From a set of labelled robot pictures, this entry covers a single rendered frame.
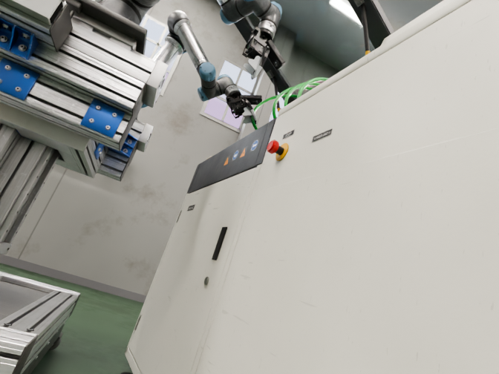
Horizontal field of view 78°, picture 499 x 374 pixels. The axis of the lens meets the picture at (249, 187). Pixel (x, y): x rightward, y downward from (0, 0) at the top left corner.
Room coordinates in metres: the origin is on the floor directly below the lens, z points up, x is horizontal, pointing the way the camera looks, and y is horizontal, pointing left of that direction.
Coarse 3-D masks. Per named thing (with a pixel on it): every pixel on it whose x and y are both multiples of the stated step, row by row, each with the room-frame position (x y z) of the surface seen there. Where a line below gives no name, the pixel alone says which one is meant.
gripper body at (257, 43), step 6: (252, 30) 0.99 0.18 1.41; (258, 30) 0.98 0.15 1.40; (264, 30) 0.97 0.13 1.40; (252, 36) 0.99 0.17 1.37; (258, 36) 0.98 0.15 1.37; (264, 36) 0.99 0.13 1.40; (270, 36) 0.99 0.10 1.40; (252, 42) 0.97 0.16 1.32; (258, 42) 0.97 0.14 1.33; (264, 42) 0.97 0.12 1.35; (252, 48) 0.97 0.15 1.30; (258, 48) 0.97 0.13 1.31; (264, 48) 0.98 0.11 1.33; (246, 54) 1.02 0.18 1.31; (252, 54) 1.00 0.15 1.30; (258, 54) 0.99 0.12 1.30
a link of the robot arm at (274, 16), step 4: (272, 4) 0.95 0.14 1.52; (276, 4) 0.97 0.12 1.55; (272, 8) 0.95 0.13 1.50; (276, 8) 0.97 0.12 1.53; (280, 8) 0.98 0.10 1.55; (268, 12) 0.96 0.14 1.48; (272, 12) 0.96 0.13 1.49; (276, 12) 0.97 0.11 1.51; (280, 12) 0.98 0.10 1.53; (264, 16) 0.97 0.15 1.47; (268, 16) 0.97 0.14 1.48; (272, 16) 0.97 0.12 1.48; (276, 16) 0.98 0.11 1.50; (280, 16) 1.00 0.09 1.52; (260, 20) 1.01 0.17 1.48; (268, 20) 0.97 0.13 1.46; (272, 20) 0.97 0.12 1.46; (276, 20) 0.98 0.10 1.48; (276, 24) 0.99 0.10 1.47; (276, 28) 1.00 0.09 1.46
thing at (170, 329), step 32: (192, 192) 1.36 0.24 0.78; (224, 192) 1.01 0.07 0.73; (192, 224) 1.21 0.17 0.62; (224, 224) 0.93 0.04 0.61; (192, 256) 1.09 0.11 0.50; (224, 256) 0.86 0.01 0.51; (160, 288) 1.30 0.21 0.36; (192, 288) 1.00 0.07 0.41; (160, 320) 1.17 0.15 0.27; (192, 320) 0.92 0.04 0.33; (160, 352) 1.07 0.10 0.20; (192, 352) 0.86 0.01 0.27
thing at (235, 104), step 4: (232, 92) 1.33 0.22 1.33; (236, 92) 1.33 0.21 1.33; (240, 92) 1.34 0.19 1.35; (228, 96) 1.35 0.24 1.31; (232, 96) 1.35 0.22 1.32; (236, 96) 1.35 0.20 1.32; (228, 100) 1.36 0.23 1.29; (232, 100) 1.34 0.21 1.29; (236, 100) 1.31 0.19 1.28; (240, 100) 1.31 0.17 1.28; (244, 100) 1.31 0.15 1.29; (228, 104) 1.37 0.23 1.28; (232, 104) 1.31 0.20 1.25; (236, 104) 1.30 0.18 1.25; (240, 104) 1.31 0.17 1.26; (244, 104) 1.31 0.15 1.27; (232, 108) 1.35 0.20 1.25; (236, 108) 1.31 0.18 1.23; (240, 108) 1.32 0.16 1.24; (232, 112) 1.38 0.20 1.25; (236, 112) 1.33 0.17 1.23; (240, 112) 1.34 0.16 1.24; (240, 116) 1.35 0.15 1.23
